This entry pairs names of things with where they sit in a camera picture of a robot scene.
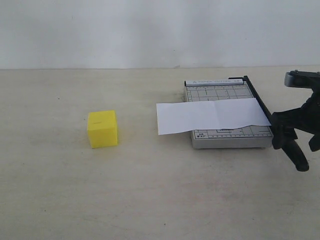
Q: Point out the grey paper cutter base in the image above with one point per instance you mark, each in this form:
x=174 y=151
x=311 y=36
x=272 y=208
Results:
x=222 y=89

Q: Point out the yellow cube block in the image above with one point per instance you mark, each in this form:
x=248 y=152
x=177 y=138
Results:
x=102 y=129

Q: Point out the white paper sheet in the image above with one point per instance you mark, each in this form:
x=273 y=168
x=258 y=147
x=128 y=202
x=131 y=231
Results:
x=228 y=114

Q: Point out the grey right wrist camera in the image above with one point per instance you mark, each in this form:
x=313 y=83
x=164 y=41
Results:
x=302 y=79

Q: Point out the black cutter blade arm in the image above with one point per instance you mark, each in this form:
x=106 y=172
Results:
x=291 y=149

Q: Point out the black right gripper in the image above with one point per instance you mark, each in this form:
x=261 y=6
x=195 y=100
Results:
x=305 y=118

